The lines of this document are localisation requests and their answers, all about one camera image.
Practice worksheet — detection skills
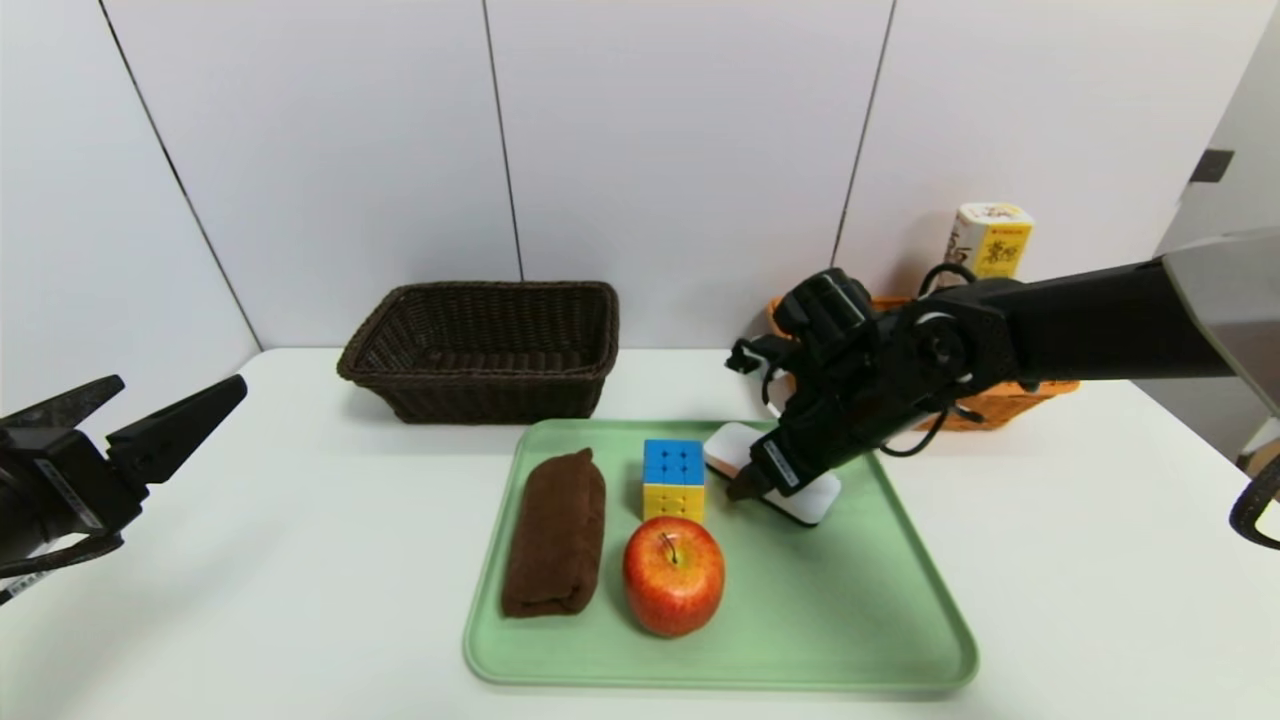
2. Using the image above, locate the brown towel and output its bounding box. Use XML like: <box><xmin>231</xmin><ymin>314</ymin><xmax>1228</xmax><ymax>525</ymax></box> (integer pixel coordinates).
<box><xmin>501</xmin><ymin>448</ymin><xmax>607</xmax><ymax>618</ymax></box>

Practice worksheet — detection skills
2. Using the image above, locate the white board eraser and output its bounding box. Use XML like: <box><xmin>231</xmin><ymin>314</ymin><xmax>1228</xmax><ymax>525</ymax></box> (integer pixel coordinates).
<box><xmin>702</xmin><ymin>422</ymin><xmax>842</xmax><ymax>527</ymax></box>

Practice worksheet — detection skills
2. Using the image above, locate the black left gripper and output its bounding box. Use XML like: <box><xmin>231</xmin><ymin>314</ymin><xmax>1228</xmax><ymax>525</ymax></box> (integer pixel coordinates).
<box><xmin>0</xmin><ymin>373</ymin><xmax>249</xmax><ymax>569</ymax></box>

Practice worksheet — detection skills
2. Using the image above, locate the white background object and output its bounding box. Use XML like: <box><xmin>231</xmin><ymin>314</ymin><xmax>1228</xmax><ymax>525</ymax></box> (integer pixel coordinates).
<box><xmin>1238</xmin><ymin>415</ymin><xmax>1280</xmax><ymax>471</ymax></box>

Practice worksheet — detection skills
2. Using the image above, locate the red apple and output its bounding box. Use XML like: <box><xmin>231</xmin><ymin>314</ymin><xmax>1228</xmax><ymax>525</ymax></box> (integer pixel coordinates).
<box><xmin>622</xmin><ymin>515</ymin><xmax>726</xmax><ymax>638</ymax></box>

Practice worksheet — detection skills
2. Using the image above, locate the orange wicker basket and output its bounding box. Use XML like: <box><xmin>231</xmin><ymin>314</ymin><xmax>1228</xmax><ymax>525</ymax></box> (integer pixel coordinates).
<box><xmin>766</xmin><ymin>295</ymin><xmax>1080</xmax><ymax>433</ymax></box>

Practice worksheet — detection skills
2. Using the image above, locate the light green plastic tray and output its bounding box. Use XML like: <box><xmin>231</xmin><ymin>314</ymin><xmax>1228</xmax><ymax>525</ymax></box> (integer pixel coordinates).
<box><xmin>463</xmin><ymin>419</ymin><xmax>978</xmax><ymax>691</ymax></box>

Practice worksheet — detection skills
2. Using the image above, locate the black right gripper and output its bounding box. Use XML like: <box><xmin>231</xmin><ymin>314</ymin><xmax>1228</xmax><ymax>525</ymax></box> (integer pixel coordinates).
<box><xmin>726</xmin><ymin>403</ymin><xmax>862</xmax><ymax>502</ymax></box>

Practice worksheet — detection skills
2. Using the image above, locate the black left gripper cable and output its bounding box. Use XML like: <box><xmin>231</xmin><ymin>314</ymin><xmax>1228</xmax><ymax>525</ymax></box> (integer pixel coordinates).
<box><xmin>0</xmin><ymin>530</ymin><xmax>126</xmax><ymax>606</ymax></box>

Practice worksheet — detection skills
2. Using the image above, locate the colourful puzzle cube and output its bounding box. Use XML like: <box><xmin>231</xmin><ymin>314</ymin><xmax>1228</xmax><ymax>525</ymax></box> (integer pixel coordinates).
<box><xmin>641</xmin><ymin>439</ymin><xmax>706</xmax><ymax>523</ymax></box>

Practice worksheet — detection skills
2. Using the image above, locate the dark brown wicker basket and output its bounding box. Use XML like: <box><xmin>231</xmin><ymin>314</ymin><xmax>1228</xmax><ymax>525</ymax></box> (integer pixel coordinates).
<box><xmin>337</xmin><ymin>281</ymin><xmax>620</xmax><ymax>425</ymax></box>

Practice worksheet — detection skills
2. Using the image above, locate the yellow crisps box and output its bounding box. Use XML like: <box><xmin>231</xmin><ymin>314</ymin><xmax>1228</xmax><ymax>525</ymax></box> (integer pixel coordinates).
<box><xmin>943</xmin><ymin>203</ymin><xmax>1036</xmax><ymax>283</ymax></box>

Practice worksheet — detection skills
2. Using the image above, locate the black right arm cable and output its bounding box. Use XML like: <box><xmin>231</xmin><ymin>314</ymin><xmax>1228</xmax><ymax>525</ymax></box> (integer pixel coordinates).
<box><xmin>918</xmin><ymin>262</ymin><xmax>979</xmax><ymax>299</ymax></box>

